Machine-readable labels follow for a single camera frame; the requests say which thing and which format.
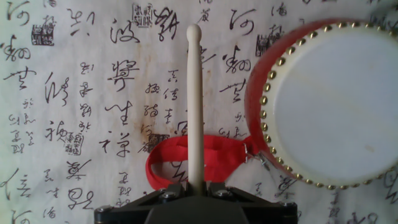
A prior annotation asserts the red fabric strap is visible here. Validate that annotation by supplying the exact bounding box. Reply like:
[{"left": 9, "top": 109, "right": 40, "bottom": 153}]
[{"left": 145, "top": 134, "right": 262, "bottom": 191}]

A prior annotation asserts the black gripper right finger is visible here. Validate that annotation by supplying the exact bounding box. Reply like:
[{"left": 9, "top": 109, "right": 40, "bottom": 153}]
[{"left": 205, "top": 181, "right": 299, "bottom": 224}]

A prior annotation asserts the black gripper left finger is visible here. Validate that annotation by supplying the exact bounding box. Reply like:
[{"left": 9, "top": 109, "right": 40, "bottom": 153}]
[{"left": 93, "top": 182, "right": 188, "bottom": 224}]

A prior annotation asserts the red drum with white head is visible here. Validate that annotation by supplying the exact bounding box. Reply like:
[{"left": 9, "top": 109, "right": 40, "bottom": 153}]
[{"left": 244, "top": 18, "right": 398, "bottom": 191}]

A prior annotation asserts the beige calligraphy print cloth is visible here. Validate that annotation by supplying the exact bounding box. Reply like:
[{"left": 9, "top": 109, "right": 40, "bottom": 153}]
[{"left": 0, "top": 0, "right": 398, "bottom": 224}]

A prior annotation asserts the wooden drumstick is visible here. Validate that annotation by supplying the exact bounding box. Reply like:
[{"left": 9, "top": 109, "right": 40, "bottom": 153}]
[{"left": 185, "top": 24, "right": 206, "bottom": 195}]

